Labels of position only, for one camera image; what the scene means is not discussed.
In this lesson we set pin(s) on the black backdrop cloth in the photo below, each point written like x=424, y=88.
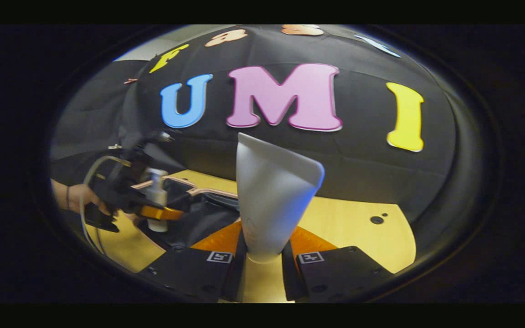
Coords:
x=362, y=173

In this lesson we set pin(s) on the small white tag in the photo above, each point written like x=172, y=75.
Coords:
x=115, y=147

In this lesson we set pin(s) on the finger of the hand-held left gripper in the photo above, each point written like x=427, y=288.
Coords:
x=162, y=212

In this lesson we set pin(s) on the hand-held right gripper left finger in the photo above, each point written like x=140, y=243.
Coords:
x=229, y=280

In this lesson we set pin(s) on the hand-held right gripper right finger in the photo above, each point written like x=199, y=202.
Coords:
x=290, y=278

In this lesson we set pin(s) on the white pump bottle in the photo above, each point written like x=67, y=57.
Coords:
x=156, y=193

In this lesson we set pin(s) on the white squeeze tube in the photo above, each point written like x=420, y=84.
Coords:
x=271, y=196

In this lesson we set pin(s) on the small copper clip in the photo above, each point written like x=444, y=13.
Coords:
x=130, y=81

